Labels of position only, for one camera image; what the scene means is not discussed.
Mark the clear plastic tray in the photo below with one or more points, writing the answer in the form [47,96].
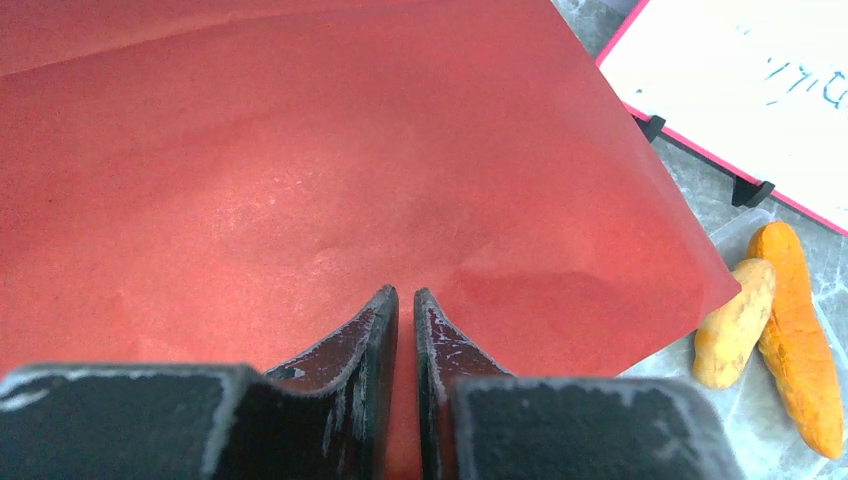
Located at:
[765,441]

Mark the pink framed whiteboard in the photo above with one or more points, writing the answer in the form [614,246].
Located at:
[758,87]

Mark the red brown paper bag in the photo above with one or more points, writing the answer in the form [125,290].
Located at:
[229,181]

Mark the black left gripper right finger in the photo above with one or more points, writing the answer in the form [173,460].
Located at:
[480,421]

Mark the orange fake bread loaf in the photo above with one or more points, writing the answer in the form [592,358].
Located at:
[795,347]

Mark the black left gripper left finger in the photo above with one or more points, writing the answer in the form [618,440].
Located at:
[321,415]

